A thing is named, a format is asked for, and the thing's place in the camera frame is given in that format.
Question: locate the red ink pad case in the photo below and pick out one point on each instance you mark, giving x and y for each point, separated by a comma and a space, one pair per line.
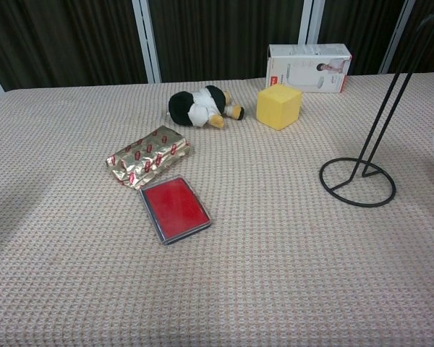
175, 207

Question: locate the dark brown curtain panel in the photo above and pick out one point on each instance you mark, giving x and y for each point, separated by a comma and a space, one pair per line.
430, 47
228, 36
358, 25
65, 39

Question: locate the gold foil snack packet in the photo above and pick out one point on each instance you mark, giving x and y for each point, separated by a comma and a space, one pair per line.
148, 155

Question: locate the beige waffle-weave tablecloth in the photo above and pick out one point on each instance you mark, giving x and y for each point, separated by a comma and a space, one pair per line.
238, 271

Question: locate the white product carton box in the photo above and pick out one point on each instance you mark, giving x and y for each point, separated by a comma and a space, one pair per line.
311, 68

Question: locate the black white plush toy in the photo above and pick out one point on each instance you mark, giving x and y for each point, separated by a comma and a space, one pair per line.
188, 108

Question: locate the yellow foam cube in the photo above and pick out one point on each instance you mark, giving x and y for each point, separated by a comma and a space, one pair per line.
278, 106

